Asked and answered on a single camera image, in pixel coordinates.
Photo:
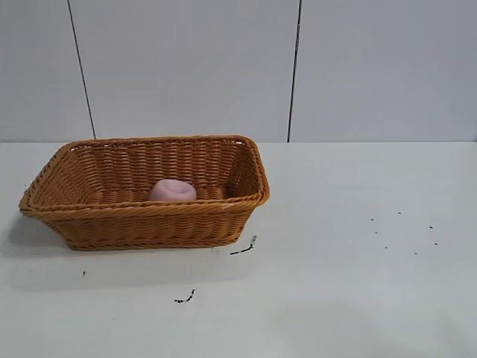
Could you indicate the pink peach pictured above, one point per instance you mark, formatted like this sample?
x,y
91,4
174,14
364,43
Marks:
x,y
171,191

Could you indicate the brown woven wicker basket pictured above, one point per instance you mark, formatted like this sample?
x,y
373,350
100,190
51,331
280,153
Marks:
x,y
149,223

